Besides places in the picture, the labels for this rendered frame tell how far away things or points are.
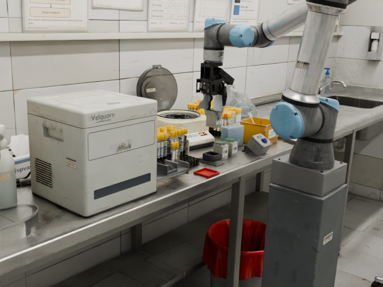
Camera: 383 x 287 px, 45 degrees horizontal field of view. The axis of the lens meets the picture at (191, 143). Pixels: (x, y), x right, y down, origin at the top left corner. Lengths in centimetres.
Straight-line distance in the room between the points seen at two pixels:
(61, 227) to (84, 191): 11
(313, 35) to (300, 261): 75
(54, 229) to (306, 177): 80
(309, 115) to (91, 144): 65
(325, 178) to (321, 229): 17
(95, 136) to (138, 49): 101
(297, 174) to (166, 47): 107
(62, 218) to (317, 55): 85
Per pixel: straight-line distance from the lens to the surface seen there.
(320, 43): 140
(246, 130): 208
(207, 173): 168
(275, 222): 166
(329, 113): 155
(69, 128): 128
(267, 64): 315
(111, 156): 132
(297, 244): 164
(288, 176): 159
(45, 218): 134
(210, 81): 167
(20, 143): 173
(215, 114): 173
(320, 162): 157
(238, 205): 188
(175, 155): 166
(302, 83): 142
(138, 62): 222
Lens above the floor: 142
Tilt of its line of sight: 15 degrees down
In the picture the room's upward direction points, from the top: 2 degrees clockwise
